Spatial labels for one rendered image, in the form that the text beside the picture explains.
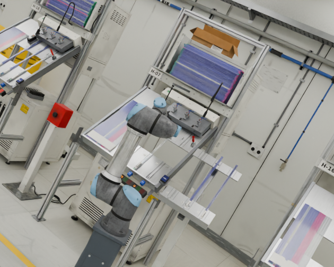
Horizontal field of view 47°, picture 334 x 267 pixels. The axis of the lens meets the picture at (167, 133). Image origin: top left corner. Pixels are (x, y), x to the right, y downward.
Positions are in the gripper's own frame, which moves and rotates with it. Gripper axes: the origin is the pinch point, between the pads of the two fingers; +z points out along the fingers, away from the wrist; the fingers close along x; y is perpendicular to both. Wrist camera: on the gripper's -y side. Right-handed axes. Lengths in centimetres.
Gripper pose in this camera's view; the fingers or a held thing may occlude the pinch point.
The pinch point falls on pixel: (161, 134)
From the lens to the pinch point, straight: 264.4
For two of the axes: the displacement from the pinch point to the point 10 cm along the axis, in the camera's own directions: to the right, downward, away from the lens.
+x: -7.8, -4.8, 3.9
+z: 0.7, 5.5, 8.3
